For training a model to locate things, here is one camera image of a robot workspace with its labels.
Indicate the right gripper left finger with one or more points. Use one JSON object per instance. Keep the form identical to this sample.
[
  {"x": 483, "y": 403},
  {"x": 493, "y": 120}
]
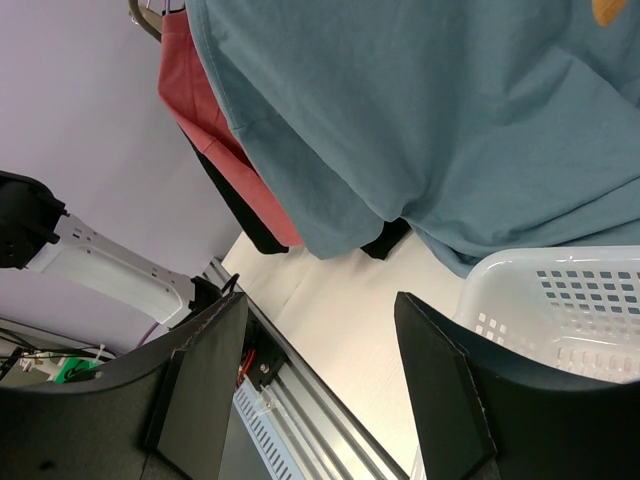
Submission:
[{"x": 159, "y": 412}]

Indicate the blue t shirt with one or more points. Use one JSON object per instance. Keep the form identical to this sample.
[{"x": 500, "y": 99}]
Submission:
[{"x": 485, "y": 125}]

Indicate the white plastic basket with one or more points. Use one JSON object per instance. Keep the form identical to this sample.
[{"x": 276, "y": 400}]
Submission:
[{"x": 572, "y": 309}]

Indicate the orange wooden hanger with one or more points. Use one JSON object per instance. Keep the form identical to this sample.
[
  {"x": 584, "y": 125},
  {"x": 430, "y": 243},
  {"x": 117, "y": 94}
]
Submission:
[{"x": 606, "y": 11}]

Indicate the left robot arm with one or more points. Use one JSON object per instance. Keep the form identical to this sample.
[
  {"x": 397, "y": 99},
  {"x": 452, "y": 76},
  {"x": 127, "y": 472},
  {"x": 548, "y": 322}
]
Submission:
[{"x": 38, "y": 234}]

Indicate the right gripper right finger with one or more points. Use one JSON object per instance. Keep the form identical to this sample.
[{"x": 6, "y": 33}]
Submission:
[{"x": 483, "y": 411}]

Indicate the front aluminium rail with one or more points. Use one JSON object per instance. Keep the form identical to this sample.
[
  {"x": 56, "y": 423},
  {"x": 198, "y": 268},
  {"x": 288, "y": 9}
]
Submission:
[{"x": 339, "y": 396}]

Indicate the dark pink t shirt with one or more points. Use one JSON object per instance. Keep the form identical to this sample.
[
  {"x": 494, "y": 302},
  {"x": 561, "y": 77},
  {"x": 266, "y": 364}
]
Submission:
[{"x": 184, "y": 88}]

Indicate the white cable duct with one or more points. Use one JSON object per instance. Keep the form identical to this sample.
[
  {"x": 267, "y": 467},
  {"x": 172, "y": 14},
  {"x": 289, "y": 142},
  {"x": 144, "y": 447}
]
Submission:
[{"x": 258, "y": 416}]

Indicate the black garment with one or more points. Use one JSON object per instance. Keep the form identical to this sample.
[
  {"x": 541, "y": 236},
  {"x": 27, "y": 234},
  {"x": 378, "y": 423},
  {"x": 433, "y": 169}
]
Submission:
[{"x": 263, "y": 239}]

